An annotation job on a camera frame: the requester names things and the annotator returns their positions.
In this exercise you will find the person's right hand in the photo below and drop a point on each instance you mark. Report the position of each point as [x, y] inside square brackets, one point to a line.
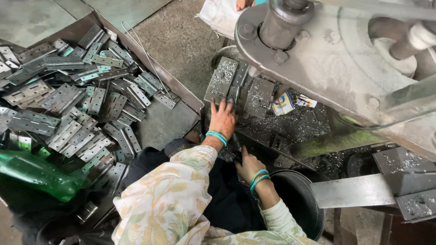
[249, 166]

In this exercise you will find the person's left hand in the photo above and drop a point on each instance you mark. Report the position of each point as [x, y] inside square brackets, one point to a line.
[222, 119]

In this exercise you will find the person's left fingers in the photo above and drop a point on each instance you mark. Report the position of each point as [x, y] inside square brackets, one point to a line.
[223, 106]

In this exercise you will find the person's right fingers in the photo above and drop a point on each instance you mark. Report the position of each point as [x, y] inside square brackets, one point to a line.
[241, 157]

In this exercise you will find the single grey metal hinge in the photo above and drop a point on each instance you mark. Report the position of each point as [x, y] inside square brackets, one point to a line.
[237, 81]

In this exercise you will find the blue green right wrist bangles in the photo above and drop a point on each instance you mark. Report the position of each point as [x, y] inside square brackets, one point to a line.
[258, 177]

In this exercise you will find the blue green wrist bangles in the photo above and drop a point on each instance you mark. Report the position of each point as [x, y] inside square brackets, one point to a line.
[217, 135]
[258, 177]

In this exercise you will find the wide metal die plate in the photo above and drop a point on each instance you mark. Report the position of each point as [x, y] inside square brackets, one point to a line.
[220, 79]

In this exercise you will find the blue green left wrist bangles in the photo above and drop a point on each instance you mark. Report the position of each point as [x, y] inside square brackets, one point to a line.
[217, 135]

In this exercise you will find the square metal die plate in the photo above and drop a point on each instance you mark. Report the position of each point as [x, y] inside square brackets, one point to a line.
[259, 97]

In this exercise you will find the person's dark lap clothing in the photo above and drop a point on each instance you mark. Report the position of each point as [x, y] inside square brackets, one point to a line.
[221, 197]

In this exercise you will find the white blue snack wrapper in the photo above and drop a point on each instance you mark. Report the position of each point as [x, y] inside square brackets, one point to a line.
[282, 104]

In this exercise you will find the heap of metal shavings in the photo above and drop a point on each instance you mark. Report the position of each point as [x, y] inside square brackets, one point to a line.
[296, 126]

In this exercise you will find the large sheet metal tray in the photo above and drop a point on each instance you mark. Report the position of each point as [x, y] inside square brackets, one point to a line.
[160, 115]

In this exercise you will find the black plastic bucket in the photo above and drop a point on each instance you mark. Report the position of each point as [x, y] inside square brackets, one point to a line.
[299, 204]

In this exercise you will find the small white orange wrapper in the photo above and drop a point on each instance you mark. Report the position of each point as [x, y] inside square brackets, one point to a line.
[306, 101]

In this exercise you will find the white woven sack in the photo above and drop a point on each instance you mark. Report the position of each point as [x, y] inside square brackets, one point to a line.
[219, 15]

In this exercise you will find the flat steel bar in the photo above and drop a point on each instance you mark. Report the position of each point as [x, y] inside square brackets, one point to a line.
[352, 191]

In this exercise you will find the grey press machine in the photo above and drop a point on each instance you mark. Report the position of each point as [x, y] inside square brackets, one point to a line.
[340, 64]

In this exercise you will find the pile of steel hinges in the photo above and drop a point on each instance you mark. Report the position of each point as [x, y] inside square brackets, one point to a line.
[68, 98]

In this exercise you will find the green plastic bottle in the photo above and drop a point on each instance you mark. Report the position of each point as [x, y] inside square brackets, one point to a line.
[41, 174]

